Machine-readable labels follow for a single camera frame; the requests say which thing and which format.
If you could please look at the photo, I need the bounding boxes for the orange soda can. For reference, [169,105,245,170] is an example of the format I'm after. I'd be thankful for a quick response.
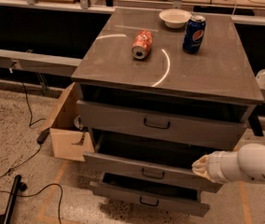
[132,30,153,60]

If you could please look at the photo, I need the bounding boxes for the grey drawer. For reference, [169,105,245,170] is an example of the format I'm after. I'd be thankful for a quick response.
[83,132,221,193]
[90,173,210,217]
[77,100,246,149]

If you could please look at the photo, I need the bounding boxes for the grey bottom drawer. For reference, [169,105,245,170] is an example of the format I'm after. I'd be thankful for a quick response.
[90,173,210,217]

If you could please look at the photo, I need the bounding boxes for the black stand base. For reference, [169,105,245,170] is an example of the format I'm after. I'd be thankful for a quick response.
[0,175,26,224]

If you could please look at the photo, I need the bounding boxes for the grey top drawer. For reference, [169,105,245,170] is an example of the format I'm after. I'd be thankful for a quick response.
[77,100,246,149]

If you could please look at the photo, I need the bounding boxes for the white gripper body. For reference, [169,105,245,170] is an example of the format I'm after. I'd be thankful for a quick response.
[206,151,242,184]

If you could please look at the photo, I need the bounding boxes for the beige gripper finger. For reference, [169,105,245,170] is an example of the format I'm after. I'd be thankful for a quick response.
[192,165,209,179]
[194,155,210,166]

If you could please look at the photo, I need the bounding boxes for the black floor cable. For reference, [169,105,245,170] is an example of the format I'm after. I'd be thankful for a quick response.
[0,81,63,224]

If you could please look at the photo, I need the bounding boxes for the cardboard box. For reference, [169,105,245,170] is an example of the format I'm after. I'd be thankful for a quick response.
[40,83,94,161]

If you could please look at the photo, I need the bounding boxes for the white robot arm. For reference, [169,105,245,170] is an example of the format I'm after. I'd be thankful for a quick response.
[192,143,265,184]

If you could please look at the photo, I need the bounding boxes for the white bowl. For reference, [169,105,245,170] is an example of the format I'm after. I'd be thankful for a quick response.
[160,8,191,29]

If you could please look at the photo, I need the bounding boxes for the grey drawer cabinet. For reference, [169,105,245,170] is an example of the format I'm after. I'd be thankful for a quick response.
[71,7,265,161]

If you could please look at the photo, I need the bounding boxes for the blue pepsi can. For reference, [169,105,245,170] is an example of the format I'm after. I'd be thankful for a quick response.
[182,15,206,53]

